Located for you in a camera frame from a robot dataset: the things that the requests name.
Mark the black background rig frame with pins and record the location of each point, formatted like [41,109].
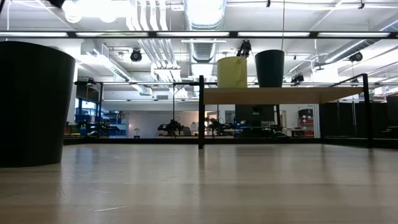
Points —
[140,83]

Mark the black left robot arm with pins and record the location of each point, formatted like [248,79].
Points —
[57,2]

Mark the red storage bins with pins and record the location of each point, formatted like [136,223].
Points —
[308,127]

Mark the black hanging ceiling camera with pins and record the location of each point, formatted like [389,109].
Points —
[245,48]

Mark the black overhead frame bar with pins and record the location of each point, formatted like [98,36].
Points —
[124,34]

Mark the black side panel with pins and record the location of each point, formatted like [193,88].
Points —
[342,119]

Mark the dark background monitor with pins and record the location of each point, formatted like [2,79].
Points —
[255,113]

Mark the black round hanging fixture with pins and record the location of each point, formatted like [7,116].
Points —
[136,56]
[356,57]

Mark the wooden shelf with black frame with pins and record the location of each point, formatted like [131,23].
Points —
[264,95]

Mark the silver ceiling ventilation duct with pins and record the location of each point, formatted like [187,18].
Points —
[203,49]

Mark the teal blue cup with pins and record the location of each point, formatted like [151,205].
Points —
[270,68]

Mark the blue storage rack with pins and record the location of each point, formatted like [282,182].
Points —
[119,121]

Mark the black table edge rail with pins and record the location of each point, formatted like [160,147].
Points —
[124,141]

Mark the large black cup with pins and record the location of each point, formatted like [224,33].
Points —
[34,105]

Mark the black background robot arm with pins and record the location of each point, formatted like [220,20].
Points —
[219,126]
[99,127]
[171,127]

